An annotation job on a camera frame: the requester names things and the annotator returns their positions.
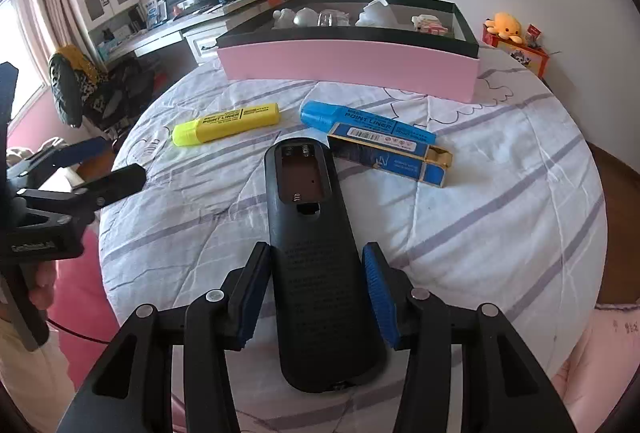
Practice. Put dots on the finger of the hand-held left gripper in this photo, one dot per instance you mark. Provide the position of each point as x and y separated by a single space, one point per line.
85 150
122 180

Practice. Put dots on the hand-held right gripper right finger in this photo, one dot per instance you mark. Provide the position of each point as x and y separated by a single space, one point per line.
380 303

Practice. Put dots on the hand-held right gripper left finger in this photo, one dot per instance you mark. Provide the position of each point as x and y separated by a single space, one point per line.
252 303

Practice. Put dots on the black remote control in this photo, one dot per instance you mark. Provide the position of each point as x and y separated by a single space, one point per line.
320 273

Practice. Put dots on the yellow highlighter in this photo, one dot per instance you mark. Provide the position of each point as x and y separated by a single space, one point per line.
225 123

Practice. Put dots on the blue cardboard box gold end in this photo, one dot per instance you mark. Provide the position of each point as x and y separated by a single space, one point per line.
390 163

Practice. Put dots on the blue highlighter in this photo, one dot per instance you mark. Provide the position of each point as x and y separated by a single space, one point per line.
330 115

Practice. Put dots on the white astronaut figurine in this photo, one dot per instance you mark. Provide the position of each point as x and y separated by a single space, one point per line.
300 18

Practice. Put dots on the pink storage box green rim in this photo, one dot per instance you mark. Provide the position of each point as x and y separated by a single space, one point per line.
350 63

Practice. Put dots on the clear glass jar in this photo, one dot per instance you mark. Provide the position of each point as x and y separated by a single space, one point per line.
334 19

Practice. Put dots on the white plug adapter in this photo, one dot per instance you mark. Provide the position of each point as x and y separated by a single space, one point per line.
375 13

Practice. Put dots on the person's left hand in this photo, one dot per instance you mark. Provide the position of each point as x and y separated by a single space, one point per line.
42 285

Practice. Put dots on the pink bed sheet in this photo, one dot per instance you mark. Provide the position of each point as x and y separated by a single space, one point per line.
85 273

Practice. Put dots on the black office chair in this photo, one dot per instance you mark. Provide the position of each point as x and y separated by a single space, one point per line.
75 83

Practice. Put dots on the window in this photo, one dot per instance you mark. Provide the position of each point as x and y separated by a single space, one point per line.
20 63

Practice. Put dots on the blue white product box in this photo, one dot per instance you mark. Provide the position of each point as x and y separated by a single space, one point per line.
155 9

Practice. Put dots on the white desk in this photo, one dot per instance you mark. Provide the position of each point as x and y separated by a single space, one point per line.
200 38

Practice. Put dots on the pink bedding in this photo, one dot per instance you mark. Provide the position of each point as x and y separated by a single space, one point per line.
605 353

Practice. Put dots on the small pink box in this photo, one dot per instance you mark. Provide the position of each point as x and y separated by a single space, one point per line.
442 29

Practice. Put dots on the red printed toy box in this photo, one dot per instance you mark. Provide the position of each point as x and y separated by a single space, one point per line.
520 55

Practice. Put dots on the yellow octopus plush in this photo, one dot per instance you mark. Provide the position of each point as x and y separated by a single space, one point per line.
505 25

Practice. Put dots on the small red toy figure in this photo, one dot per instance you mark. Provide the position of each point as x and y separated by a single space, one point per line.
534 35

